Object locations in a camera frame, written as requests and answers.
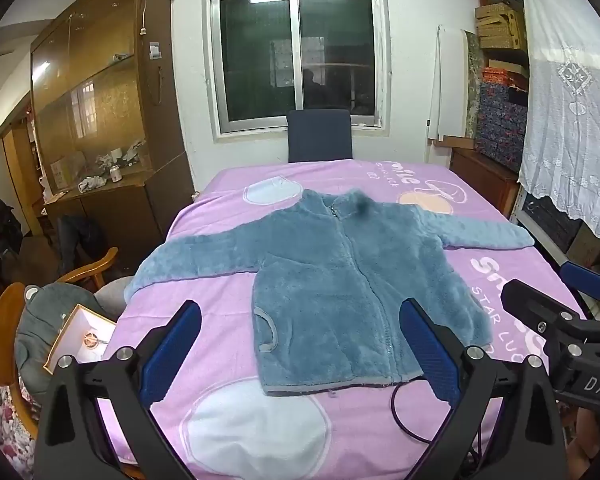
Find wooden armchair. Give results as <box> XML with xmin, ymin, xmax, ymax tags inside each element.
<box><xmin>0</xmin><ymin>247</ymin><xmax>120</xmax><ymax>438</ymax></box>

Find low wooden side cabinet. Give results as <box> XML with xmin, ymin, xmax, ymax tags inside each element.
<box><xmin>449</xmin><ymin>146</ymin><xmax>522</xmax><ymax>221</ymax></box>

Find white lace curtain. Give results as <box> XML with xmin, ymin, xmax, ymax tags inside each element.
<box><xmin>514</xmin><ymin>0</ymin><xmax>600</xmax><ymax>247</ymax></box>

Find floral cloth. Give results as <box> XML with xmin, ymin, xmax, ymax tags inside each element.
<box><xmin>0</xmin><ymin>372</ymin><xmax>38</xmax><ymax>476</ymax></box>

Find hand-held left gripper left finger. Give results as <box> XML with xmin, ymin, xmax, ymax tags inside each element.
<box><xmin>34</xmin><ymin>299</ymin><xmax>203</xmax><ymax>480</ymax></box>

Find person's right forearm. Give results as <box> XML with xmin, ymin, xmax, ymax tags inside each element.
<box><xmin>562</xmin><ymin>404</ymin><xmax>600</xmax><ymax>468</ymax></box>

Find black cable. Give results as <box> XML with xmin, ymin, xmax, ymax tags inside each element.
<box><xmin>390</xmin><ymin>382</ymin><xmax>437</xmax><ymax>445</ymax></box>

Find sliding glass window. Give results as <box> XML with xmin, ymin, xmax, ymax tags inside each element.
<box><xmin>202</xmin><ymin>0</ymin><xmax>392</xmax><ymax>137</ymax></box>

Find blue fleece jacket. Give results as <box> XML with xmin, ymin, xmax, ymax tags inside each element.
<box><xmin>125</xmin><ymin>187</ymin><xmax>536</xmax><ymax>397</ymax></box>

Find dark blue chair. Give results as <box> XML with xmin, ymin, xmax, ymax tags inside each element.
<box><xmin>286</xmin><ymin>109</ymin><xmax>354</xmax><ymax>163</ymax></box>

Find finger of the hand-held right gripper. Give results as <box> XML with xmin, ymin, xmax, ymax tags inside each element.
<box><xmin>500</xmin><ymin>279</ymin><xmax>583</xmax><ymax>343</ymax></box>
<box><xmin>560</xmin><ymin>260</ymin><xmax>600</xmax><ymax>303</ymax></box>

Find grey hooded garment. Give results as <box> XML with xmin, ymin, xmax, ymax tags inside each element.
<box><xmin>15</xmin><ymin>282</ymin><xmax>116</xmax><ymax>395</ymax></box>

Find dark clothes on stool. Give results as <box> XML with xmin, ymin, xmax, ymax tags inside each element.
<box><xmin>54</xmin><ymin>214</ymin><xmax>108</xmax><ymax>277</ymax></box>

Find pink printed blanket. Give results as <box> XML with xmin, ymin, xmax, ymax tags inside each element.
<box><xmin>97</xmin><ymin>158</ymin><xmax>588</xmax><ymax>480</ymax></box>

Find wooden glass-door cabinet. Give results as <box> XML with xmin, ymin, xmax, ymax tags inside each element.
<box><xmin>29</xmin><ymin>0</ymin><xmax>197</xmax><ymax>271</ymax></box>

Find cardboard box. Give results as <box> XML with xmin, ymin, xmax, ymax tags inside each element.
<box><xmin>569</xmin><ymin>222</ymin><xmax>600</xmax><ymax>273</ymax></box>

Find crumpled white cloth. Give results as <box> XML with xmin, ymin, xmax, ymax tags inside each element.
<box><xmin>77</xmin><ymin>175</ymin><xmax>108</xmax><ymax>194</ymax></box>

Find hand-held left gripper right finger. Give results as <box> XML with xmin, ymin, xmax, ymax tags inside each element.
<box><xmin>399</xmin><ymin>298</ymin><xmax>567</xmax><ymax>480</ymax></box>

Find open white gift box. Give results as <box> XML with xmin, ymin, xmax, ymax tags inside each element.
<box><xmin>44</xmin><ymin>303</ymin><xmax>118</xmax><ymax>373</ymax></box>

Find hanging dark clothes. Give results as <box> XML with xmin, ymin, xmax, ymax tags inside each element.
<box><xmin>0</xmin><ymin>198</ymin><xmax>25</xmax><ymax>261</ymax></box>

